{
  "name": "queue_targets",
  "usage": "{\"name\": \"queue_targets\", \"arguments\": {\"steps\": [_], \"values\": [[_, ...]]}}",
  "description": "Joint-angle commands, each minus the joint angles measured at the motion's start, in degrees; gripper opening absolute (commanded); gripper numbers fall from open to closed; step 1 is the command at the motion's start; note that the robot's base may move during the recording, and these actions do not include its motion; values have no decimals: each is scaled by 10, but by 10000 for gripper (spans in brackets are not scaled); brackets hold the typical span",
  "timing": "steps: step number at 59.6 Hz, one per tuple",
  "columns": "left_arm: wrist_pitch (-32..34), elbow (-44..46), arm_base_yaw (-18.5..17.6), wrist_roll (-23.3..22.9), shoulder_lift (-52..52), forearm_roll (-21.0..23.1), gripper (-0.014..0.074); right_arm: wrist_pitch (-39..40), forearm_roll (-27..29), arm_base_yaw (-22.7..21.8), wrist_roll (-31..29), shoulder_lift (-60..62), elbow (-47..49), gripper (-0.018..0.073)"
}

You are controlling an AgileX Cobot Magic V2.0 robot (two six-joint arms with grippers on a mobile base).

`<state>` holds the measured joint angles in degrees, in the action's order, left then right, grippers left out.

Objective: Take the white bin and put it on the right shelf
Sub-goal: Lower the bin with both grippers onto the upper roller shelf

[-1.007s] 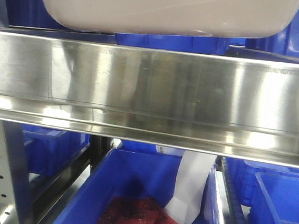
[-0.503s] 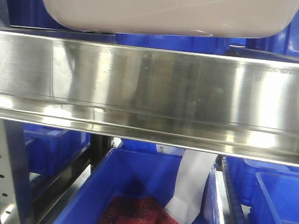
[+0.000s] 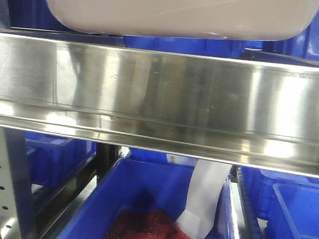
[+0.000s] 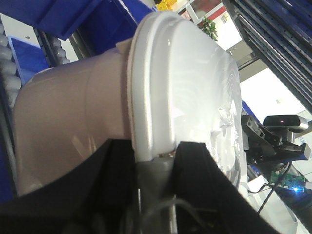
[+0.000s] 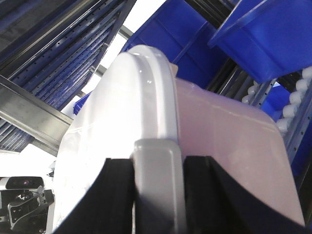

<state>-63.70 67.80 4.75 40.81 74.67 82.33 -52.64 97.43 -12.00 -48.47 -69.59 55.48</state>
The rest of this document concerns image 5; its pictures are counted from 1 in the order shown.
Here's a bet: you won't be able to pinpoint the left arm gripper with camera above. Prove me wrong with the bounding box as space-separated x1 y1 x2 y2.
0 158 136 234

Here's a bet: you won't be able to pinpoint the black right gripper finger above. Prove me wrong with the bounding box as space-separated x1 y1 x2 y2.
184 156 311 234

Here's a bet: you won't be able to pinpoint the white bin lid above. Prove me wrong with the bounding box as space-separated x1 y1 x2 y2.
53 45 178 229

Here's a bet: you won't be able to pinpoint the steel shelf beam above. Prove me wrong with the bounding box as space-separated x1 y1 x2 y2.
0 76 73 156

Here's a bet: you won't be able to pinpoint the blue perforated shelf rails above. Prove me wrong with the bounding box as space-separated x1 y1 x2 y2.
0 0 135 153

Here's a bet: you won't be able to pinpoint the blue bin top right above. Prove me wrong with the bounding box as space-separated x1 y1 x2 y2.
208 0 312 83

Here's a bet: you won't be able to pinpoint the large blue bin upper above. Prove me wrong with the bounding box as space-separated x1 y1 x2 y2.
122 0 228 88

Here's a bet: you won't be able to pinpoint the white roller track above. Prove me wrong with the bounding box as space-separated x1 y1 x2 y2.
242 67 312 136

